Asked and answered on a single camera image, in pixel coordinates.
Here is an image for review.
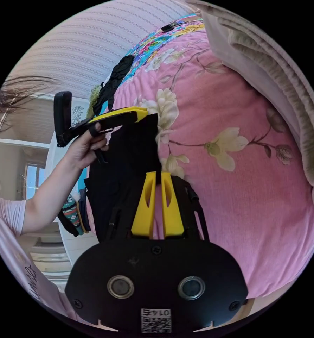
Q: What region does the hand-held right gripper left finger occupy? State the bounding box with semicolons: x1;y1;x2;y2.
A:
131;171;157;237

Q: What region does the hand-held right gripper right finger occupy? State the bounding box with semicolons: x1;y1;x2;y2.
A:
161;171;185;239

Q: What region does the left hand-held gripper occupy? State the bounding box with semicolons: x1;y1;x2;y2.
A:
66;106;149;164

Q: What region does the black short sleeve shirt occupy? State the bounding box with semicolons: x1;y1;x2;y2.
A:
84;113;162;242

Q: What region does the person's left forearm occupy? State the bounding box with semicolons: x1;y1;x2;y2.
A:
21;156;90;236

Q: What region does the person's left hand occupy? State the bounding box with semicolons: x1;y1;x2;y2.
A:
66;131;110;171

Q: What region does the crumpled black garment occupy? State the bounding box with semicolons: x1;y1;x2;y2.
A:
93;55;136;114

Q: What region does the green fuzzy cloth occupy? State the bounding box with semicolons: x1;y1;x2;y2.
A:
88;84;102;117

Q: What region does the bed with pink floral quilt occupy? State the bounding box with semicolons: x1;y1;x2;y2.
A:
85;14;314;299

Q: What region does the pile of clothes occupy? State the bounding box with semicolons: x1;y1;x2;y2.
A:
57;187;92;237

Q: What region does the small black rectangular object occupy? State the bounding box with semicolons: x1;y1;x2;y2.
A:
160;22;185;33

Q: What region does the rolled grey blanket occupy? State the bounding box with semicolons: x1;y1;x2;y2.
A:
186;0;314;209

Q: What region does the person's body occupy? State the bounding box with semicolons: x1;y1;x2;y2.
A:
0;75;77;327

